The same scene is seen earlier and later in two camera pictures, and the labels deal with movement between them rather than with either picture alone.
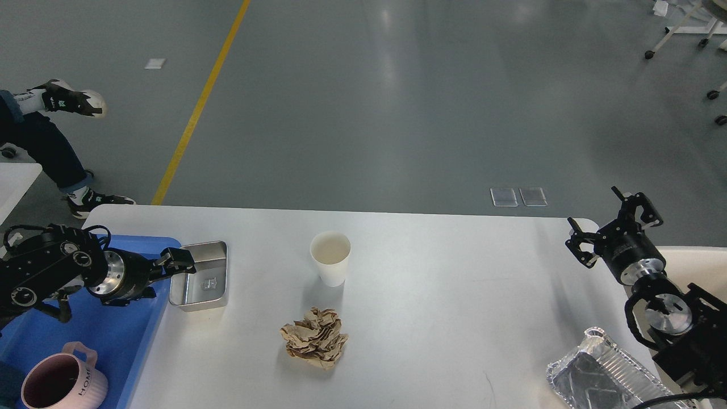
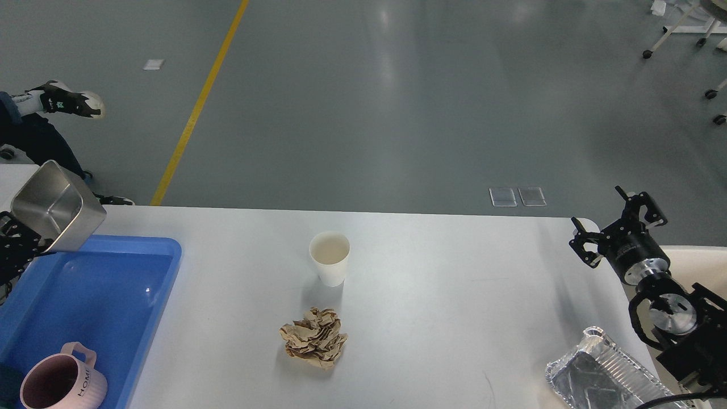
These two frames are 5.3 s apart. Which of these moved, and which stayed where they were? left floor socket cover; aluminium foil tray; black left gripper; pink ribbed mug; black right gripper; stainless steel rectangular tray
Moved: stainless steel rectangular tray; black left gripper
Stayed: aluminium foil tray; left floor socket cover; black right gripper; pink ribbed mug
